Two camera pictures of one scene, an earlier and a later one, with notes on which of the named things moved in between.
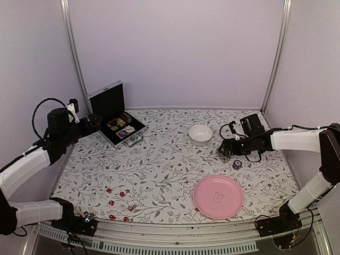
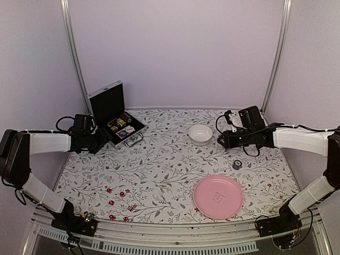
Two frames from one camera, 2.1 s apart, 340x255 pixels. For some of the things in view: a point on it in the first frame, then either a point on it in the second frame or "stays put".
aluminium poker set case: x=118 y=127 stays put
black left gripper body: x=94 y=127 -> x=98 y=142
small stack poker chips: x=237 y=164 stays put
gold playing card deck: x=120 y=122 stays put
